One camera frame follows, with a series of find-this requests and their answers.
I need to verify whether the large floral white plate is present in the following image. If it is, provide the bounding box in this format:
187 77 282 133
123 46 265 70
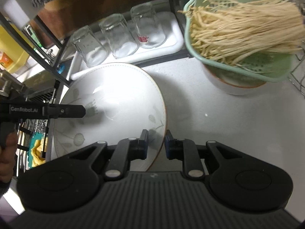
53 63 167 171

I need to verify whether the person's left hand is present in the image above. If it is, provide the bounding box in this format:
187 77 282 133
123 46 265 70
0 131 18 183

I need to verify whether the yellow dish cloth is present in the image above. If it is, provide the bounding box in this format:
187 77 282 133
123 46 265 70
30 139 46 168

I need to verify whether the yellow detergent jug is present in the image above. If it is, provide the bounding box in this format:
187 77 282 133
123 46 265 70
0 26 30 73

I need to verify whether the white bowl under colander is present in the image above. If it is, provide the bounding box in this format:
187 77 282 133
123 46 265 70
203 65 266 96

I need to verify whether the black metal dish rack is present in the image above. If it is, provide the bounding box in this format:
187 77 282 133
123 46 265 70
0 0 195 87

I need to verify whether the left clear drinking glass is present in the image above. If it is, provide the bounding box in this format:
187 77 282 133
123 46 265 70
70 25 109 68

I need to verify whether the clear drinking glass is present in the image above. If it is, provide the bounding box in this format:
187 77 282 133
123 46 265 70
99 14 139 58
70 25 109 68

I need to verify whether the wooden cutting board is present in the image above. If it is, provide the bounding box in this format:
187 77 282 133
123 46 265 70
38 0 152 40

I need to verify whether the middle clear drinking glass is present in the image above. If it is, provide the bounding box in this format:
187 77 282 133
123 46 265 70
99 14 139 58

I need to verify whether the left white utensil caddy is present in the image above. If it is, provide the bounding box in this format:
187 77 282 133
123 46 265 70
1 0 43 30

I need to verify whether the white drip tray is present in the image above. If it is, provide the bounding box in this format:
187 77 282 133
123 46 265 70
68 11 184 81

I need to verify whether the right glass with red print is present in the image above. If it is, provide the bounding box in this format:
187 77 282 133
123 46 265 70
130 3 166 49

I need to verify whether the green plastic colander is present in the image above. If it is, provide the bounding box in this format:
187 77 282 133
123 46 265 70
182 0 304 82

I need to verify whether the pale enoki mushroom bunch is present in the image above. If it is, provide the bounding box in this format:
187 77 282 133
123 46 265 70
183 0 304 66

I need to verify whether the wire glass holder stand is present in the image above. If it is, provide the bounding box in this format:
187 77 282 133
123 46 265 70
288 51 305 96

